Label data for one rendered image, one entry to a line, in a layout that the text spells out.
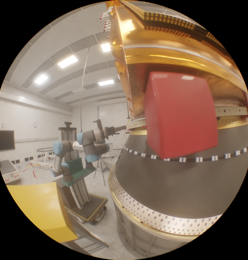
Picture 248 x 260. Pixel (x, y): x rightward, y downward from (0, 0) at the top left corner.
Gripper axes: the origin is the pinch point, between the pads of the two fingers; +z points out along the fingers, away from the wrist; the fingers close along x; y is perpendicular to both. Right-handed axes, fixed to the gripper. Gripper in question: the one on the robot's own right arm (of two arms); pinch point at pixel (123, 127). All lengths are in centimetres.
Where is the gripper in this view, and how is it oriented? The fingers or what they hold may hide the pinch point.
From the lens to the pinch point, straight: 60.7
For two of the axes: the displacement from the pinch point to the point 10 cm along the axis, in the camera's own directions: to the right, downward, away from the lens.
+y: 2.4, 9.7, 0.4
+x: 3.8, -0.6, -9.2
